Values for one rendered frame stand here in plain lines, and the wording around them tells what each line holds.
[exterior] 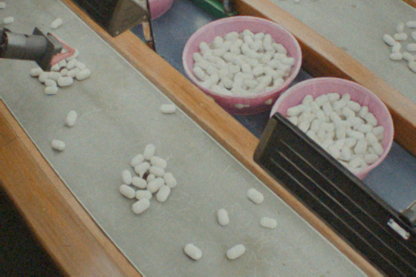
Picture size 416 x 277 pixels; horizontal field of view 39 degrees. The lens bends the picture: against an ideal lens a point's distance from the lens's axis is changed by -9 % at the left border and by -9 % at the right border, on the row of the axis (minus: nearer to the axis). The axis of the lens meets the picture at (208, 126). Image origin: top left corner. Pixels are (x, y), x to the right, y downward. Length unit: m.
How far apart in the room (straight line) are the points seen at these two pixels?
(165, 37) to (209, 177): 0.50
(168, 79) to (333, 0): 0.51
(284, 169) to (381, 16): 0.84
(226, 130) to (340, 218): 0.53
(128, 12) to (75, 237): 0.42
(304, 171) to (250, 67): 0.66
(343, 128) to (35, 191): 0.65
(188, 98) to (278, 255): 0.41
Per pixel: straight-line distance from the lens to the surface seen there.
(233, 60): 1.44
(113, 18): 1.06
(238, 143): 1.24
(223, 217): 1.15
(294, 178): 0.82
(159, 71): 1.40
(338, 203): 0.79
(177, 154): 1.27
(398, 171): 1.34
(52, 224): 1.20
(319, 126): 1.31
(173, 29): 1.64
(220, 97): 1.35
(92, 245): 1.15
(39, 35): 1.36
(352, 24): 1.56
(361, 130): 1.31
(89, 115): 1.38
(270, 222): 1.15
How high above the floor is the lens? 1.74
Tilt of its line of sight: 50 degrees down
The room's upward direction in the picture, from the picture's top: 6 degrees counter-clockwise
